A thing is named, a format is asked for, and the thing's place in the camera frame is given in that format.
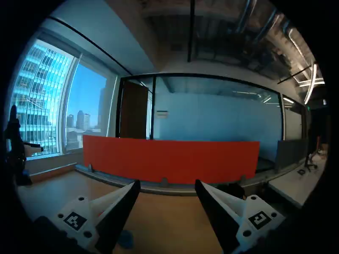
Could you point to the grey desk screen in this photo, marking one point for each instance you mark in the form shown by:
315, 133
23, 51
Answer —
291, 154

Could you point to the white desk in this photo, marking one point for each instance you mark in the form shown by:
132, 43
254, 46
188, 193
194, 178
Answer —
294, 185

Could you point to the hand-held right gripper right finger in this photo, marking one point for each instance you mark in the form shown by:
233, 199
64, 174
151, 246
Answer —
249, 211

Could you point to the blue plastic cup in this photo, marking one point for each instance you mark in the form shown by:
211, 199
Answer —
127, 239

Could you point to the red desk screen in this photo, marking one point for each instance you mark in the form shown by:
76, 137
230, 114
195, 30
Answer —
169, 161

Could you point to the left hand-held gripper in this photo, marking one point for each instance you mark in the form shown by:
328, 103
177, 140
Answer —
14, 137

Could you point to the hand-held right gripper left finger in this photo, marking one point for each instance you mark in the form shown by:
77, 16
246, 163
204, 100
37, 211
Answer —
79, 211

